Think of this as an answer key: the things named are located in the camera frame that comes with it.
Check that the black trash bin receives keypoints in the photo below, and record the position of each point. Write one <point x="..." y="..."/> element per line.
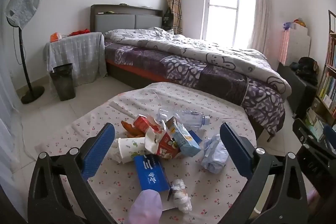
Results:
<point x="63" y="82"/>

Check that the red cloth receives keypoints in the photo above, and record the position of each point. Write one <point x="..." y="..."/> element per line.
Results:
<point x="80" y="32"/>

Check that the light blue carton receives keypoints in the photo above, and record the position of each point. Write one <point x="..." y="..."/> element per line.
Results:
<point x="185" y="141"/>

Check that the black hanging bag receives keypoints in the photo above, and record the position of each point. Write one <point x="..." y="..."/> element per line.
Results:
<point x="168" y="19"/>

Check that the red drink carton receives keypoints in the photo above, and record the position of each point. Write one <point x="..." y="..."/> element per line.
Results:
<point x="143" y="124"/>

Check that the black standing fan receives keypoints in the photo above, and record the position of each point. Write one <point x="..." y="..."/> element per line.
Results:
<point x="23" y="6"/>

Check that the purple patterned blanket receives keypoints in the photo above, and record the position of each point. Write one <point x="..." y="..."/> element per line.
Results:
<point x="183" y="69"/>

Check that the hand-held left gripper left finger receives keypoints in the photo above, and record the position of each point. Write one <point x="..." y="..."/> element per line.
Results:
<point x="98" y="151"/>

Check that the black backpack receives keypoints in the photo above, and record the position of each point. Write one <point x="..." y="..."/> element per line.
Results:
<point x="308" y="66"/>

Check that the beige curtain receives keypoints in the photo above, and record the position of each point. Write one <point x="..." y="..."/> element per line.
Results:
<point x="261" y="11"/>

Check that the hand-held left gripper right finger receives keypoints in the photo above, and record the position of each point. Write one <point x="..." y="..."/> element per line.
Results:
<point x="237" y="153"/>

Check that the grey cartoon print duvet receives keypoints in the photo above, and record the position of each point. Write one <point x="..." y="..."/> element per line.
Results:
<point x="199" y="50"/>

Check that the white paper cup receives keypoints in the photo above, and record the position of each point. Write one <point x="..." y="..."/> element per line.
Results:
<point x="130" y="149"/>

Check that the pale blue bag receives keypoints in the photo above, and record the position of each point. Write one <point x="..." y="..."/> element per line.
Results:
<point x="214" y="155"/>

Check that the orange toy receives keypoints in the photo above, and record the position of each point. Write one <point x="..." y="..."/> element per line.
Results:
<point x="299" y="22"/>

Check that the black low cabinet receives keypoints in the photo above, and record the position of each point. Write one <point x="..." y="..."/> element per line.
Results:
<point x="296" y="92"/>

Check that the orange packet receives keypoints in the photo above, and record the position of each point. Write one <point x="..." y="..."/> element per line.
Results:
<point x="55" y="37"/>

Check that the rows of books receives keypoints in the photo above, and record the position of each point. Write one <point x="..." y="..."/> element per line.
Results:
<point x="328" y="85"/>

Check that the beige plaid coat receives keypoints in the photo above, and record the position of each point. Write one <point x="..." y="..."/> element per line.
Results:
<point x="175" y="3"/>

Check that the white cabinet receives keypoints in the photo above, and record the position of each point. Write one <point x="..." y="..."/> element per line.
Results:
<point x="296" y="45"/>

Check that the wooden bookshelf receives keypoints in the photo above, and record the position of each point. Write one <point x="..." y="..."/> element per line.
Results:
<point x="330" y="29"/>

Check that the bed frame with grey headboard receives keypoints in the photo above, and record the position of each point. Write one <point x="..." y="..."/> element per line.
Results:
<point x="115" y="20"/>

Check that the blue tissue box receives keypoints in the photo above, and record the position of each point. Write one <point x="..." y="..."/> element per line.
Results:
<point x="151" y="174"/>

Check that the red printed snack carton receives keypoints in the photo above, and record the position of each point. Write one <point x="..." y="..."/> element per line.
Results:
<point x="165" y="149"/>

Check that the purple toy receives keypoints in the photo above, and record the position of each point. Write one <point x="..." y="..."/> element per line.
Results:
<point x="286" y="25"/>

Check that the grey checked nightstand cloth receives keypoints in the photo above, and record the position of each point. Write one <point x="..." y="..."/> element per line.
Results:
<point x="78" y="53"/>

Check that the white tissue wad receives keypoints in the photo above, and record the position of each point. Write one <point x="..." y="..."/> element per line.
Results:
<point x="181" y="195"/>

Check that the sheer white curtain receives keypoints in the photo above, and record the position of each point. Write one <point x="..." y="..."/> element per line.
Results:
<point x="8" y="121"/>

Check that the clear plastic bottle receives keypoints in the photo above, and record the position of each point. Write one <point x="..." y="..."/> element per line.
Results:
<point x="189" y="116"/>

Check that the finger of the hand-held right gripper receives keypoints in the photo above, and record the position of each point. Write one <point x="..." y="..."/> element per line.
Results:
<point x="304" y="132"/>
<point x="330" y="137"/>

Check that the floral tablecloth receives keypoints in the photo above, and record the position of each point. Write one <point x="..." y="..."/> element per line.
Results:
<point x="183" y="98"/>

